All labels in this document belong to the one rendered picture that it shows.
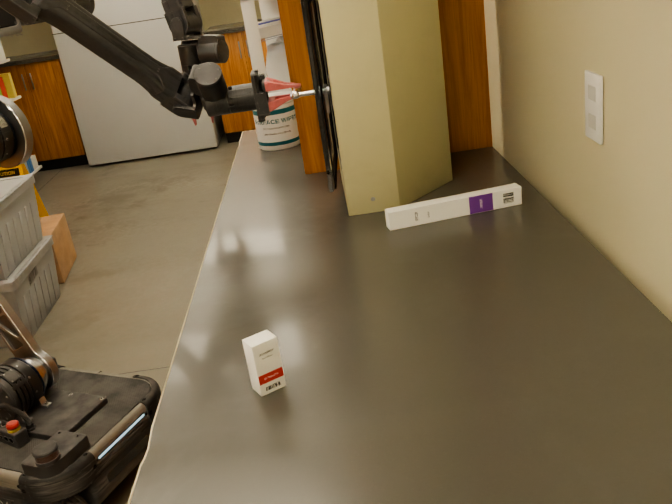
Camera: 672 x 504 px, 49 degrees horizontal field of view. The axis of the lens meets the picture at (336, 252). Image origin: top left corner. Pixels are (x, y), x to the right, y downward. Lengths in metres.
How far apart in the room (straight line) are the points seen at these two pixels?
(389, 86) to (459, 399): 0.77
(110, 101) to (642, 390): 6.01
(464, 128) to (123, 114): 4.98
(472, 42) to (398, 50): 0.40
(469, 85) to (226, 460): 1.27
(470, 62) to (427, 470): 1.27
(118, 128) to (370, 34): 5.31
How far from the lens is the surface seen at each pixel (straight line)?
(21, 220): 3.76
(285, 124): 2.19
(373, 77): 1.50
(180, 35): 1.93
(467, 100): 1.92
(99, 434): 2.36
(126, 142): 6.70
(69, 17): 1.53
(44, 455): 2.21
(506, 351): 1.02
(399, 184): 1.56
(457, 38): 1.89
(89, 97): 6.69
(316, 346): 1.07
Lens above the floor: 1.46
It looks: 22 degrees down
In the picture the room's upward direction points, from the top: 9 degrees counter-clockwise
